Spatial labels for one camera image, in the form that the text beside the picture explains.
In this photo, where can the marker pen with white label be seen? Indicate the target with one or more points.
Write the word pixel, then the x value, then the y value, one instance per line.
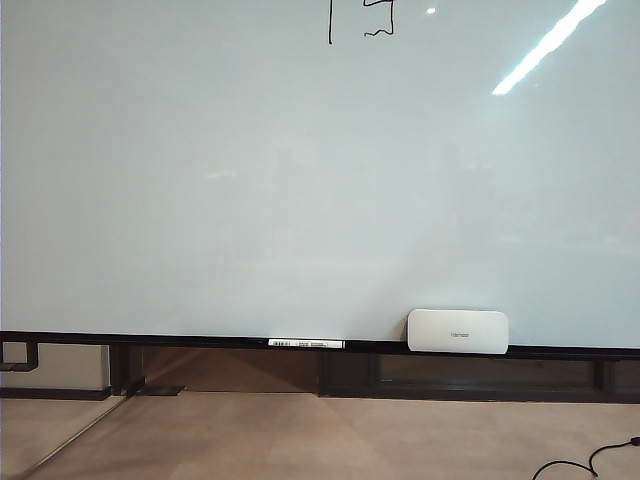
pixel 306 343

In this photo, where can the white glass whiteboard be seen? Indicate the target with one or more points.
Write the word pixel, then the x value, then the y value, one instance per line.
pixel 200 175

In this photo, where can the black whiteboard tray ledge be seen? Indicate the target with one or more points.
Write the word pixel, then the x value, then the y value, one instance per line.
pixel 150 337

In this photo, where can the white board eraser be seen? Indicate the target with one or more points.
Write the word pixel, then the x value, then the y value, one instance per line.
pixel 458 331

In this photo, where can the black floor plate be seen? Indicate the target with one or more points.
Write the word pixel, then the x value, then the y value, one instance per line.
pixel 160 389

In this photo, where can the black baseboard strip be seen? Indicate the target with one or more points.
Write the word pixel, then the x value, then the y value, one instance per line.
pixel 50 393

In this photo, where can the metal floor strip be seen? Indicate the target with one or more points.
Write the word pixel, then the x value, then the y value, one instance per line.
pixel 75 436

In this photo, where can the black pipe bracket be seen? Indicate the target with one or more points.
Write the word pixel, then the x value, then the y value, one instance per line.
pixel 33 356

